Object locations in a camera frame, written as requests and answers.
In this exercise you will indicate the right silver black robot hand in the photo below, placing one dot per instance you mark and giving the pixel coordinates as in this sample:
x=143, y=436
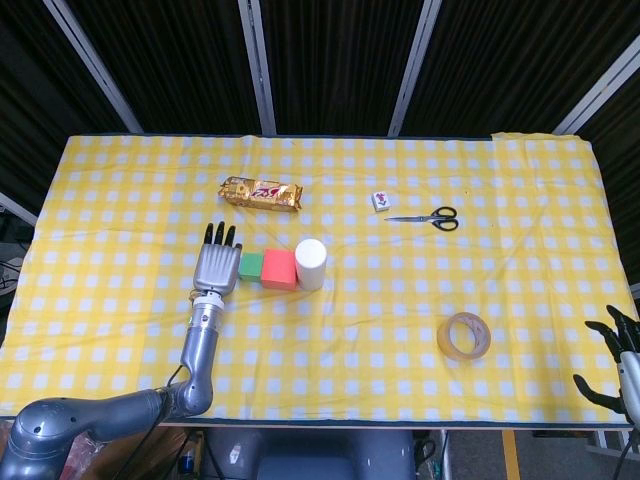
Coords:
x=630, y=375

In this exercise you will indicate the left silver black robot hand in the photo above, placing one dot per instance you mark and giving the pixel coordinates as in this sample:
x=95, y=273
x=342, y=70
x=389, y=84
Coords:
x=217, y=267

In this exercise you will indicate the green cube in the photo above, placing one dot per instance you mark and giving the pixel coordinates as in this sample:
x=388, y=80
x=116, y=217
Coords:
x=250, y=266

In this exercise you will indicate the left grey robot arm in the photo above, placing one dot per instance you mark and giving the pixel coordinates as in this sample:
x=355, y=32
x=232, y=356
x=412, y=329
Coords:
x=200, y=345

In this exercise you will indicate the yellow white checkered tablecloth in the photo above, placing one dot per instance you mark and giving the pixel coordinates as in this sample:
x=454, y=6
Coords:
x=350, y=325

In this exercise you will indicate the large red cube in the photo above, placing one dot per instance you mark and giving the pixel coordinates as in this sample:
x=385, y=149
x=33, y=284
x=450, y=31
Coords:
x=277, y=270

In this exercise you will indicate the gold snack packet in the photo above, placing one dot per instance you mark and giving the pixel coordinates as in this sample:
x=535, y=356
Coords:
x=260, y=194

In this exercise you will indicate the white cylindrical bottle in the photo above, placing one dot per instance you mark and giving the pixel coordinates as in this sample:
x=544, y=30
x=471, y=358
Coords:
x=310, y=260

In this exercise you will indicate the white mahjong tile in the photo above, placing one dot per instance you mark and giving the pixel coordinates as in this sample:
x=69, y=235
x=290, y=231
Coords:
x=380, y=201

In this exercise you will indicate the clear packing tape roll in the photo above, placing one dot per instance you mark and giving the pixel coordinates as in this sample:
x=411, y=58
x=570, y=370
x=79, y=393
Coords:
x=445, y=346

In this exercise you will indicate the brown cardboard box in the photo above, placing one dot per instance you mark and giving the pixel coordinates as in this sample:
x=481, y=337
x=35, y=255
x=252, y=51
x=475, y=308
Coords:
x=165, y=455

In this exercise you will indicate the black curtain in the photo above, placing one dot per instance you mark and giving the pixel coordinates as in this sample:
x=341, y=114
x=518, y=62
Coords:
x=340, y=50

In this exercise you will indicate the white metal frame post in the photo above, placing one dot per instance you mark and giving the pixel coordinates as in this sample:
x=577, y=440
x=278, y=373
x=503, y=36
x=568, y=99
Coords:
x=595, y=92
x=95, y=70
x=412, y=70
x=257, y=70

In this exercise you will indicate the white metal frame bar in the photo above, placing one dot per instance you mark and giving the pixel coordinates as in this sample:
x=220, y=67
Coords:
x=17, y=205

